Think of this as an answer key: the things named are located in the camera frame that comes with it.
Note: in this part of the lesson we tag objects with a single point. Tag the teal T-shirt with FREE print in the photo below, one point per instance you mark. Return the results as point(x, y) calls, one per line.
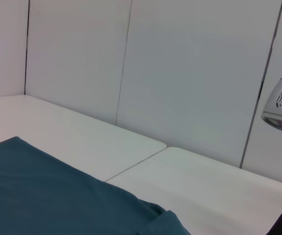
point(57, 195)

